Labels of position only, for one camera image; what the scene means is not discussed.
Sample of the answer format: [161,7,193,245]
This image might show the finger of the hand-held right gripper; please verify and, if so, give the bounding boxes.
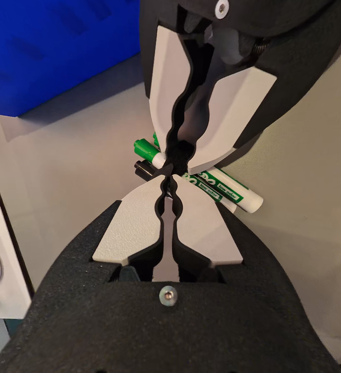
[185,66,278,176]
[148,24,194,161]

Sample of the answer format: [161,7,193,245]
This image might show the blue plastic bin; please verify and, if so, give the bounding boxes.
[0,0,142,118]

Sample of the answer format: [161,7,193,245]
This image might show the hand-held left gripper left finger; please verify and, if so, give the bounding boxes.
[92,176,168,266]

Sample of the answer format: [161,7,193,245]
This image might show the green dry erase marker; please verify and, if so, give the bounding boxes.
[152,132,264,214]
[133,138,237,214]

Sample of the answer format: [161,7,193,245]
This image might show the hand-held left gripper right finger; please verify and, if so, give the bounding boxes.
[170,174,244,267]

